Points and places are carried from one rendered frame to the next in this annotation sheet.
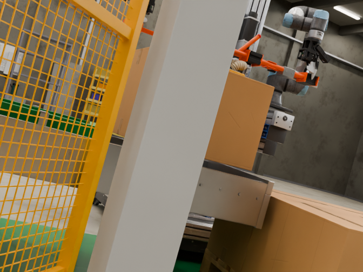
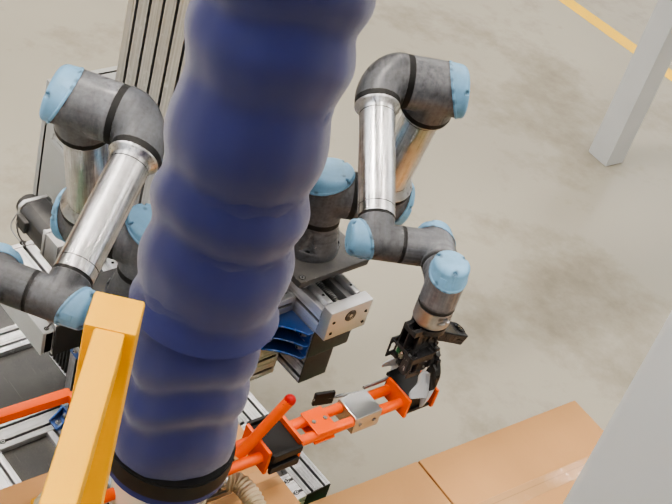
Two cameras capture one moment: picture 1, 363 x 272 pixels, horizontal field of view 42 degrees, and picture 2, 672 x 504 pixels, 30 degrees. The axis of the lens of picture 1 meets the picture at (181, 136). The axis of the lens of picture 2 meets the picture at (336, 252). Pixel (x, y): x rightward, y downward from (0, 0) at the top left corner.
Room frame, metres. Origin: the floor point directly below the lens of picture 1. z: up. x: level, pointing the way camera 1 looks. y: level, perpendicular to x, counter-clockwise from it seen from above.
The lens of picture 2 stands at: (0.84, 0.48, 2.92)
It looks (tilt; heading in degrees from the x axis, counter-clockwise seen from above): 38 degrees down; 335
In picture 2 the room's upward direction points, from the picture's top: 18 degrees clockwise
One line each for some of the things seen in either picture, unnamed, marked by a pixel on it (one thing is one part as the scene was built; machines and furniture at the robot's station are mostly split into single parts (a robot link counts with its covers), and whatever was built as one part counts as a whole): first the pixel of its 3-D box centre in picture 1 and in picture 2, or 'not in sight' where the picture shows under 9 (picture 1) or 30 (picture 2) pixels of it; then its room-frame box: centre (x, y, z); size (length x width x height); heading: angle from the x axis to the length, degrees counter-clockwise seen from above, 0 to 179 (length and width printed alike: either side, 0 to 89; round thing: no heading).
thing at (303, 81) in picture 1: (307, 79); (410, 392); (2.47, -0.55, 1.15); 0.08 x 0.07 x 0.05; 113
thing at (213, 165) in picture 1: (233, 174); not in sight; (2.37, -0.30, 0.58); 0.70 x 0.03 x 0.06; 21
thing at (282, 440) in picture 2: (250, 58); (272, 442); (2.34, -0.22, 1.15); 0.10 x 0.08 x 0.06; 23
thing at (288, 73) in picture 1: (285, 72); (358, 411); (2.42, -0.42, 1.15); 0.07 x 0.07 x 0.04; 23
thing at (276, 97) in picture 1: (271, 97); (312, 227); (3.07, -0.49, 1.09); 0.15 x 0.15 x 0.10
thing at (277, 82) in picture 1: (277, 80); (327, 190); (3.07, -0.50, 1.20); 0.13 x 0.12 x 0.14; 81
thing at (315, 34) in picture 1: (315, 36); (433, 313); (2.47, -0.53, 1.38); 0.08 x 0.08 x 0.05
